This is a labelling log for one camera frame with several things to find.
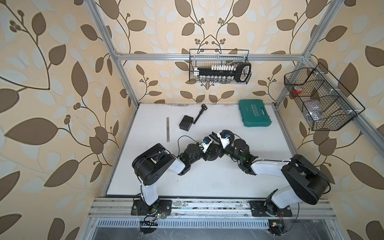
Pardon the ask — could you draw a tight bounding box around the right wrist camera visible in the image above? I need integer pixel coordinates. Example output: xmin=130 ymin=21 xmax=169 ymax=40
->
xmin=217 ymin=133 xmax=231 ymax=149

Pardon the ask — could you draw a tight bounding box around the black round base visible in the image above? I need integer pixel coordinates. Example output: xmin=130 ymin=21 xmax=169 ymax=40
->
xmin=203 ymin=147 xmax=218 ymax=161
xmin=220 ymin=130 xmax=235 ymax=139

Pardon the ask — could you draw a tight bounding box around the right wire basket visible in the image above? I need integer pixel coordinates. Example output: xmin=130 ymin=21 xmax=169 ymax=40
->
xmin=284 ymin=63 xmax=366 ymax=131

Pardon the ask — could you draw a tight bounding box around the aluminium frame rail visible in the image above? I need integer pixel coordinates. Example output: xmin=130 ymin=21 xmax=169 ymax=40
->
xmin=89 ymin=198 xmax=337 ymax=220

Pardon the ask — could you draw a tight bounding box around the black mic stand rod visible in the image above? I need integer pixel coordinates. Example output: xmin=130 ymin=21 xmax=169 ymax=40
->
xmin=209 ymin=132 xmax=223 ymax=157

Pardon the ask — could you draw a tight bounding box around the metal ruler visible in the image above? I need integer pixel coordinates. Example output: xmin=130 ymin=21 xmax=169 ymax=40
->
xmin=166 ymin=117 xmax=170 ymax=142

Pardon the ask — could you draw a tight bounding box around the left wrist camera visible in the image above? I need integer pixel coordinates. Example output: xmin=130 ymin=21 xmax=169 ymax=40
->
xmin=201 ymin=136 xmax=213 ymax=154

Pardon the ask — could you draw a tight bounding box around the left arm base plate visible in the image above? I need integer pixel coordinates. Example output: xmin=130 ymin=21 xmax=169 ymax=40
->
xmin=131 ymin=199 xmax=172 ymax=218

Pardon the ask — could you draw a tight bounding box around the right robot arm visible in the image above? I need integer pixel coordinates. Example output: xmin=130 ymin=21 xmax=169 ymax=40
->
xmin=215 ymin=137 xmax=331 ymax=215

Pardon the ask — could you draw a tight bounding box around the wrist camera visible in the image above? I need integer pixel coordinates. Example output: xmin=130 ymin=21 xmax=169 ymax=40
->
xmin=217 ymin=133 xmax=231 ymax=149
xmin=201 ymin=136 xmax=213 ymax=154

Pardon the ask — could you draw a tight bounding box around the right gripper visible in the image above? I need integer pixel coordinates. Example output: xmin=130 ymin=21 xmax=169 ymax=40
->
xmin=210 ymin=137 xmax=242 ymax=165

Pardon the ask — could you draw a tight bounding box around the socket set rack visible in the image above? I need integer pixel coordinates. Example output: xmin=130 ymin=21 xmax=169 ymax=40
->
xmin=192 ymin=63 xmax=252 ymax=84

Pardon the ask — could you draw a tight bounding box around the back wire basket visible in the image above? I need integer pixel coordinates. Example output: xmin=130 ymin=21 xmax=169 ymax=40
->
xmin=189 ymin=49 xmax=252 ymax=85

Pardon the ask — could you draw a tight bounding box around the green tool case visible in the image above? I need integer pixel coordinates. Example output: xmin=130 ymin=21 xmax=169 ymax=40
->
xmin=239 ymin=100 xmax=272 ymax=127

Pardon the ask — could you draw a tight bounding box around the red item in basket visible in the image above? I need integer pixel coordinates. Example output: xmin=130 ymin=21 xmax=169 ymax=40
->
xmin=292 ymin=86 xmax=303 ymax=96

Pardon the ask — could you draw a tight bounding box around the plastic bag in basket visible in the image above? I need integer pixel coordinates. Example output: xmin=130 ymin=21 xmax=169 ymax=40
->
xmin=305 ymin=100 xmax=324 ymax=121

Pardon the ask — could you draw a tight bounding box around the wire basket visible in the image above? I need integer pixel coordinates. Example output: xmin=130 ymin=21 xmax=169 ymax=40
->
xmin=284 ymin=63 xmax=366 ymax=131
xmin=189 ymin=49 xmax=252 ymax=85

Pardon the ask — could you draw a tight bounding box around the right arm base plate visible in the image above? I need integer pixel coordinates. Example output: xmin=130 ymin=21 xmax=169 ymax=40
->
xmin=248 ymin=200 xmax=293 ymax=217

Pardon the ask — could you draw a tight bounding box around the small black box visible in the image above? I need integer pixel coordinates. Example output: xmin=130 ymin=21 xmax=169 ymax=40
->
xmin=179 ymin=115 xmax=194 ymax=132

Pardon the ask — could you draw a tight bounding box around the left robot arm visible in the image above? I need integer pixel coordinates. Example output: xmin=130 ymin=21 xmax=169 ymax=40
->
xmin=132 ymin=142 xmax=220 ymax=208

